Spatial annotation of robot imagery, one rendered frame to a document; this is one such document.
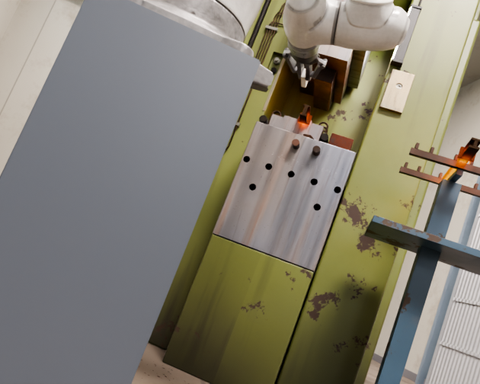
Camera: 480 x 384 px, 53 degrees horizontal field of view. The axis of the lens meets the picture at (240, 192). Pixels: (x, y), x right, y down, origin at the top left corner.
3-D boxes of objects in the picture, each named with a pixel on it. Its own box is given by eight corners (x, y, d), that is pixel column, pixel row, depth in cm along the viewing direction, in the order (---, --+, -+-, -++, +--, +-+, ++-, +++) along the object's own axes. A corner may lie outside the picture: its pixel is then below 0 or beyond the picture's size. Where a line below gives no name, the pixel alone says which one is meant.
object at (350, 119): (345, 187, 224) (405, 17, 238) (262, 159, 232) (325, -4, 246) (344, 192, 234) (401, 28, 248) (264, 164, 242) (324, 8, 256)
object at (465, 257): (513, 268, 135) (514, 261, 136) (372, 221, 145) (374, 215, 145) (479, 275, 164) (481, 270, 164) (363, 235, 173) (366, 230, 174)
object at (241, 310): (265, 408, 157) (314, 272, 165) (161, 362, 165) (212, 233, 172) (276, 380, 212) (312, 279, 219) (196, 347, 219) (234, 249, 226)
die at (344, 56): (347, 61, 186) (355, 40, 187) (298, 47, 190) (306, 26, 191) (340, 104, 227) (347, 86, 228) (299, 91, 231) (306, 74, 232)
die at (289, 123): (316, 145, 180) (324, 124, 182) (266, 129, 184) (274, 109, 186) (315, 174, 221) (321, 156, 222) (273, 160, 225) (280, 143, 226)
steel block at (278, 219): (314, 271, 165) (356, 152, 172) (212, 232, 172) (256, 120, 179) (312, 278, 219) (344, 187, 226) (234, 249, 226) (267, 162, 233)
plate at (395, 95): (401, 113, 191) (415, 75, 194) (379, 106, 193) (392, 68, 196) (401, 114, 193) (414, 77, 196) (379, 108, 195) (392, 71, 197)
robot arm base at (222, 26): (283, 73, 56) (300, 31, 57) (100, -11, 53) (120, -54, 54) (251, 113, 74) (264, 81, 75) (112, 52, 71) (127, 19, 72)
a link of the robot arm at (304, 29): (280, 49, 124) (331, 56, 122) (276, 14, 109) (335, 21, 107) (288, 11, 126) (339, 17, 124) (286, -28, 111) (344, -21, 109)
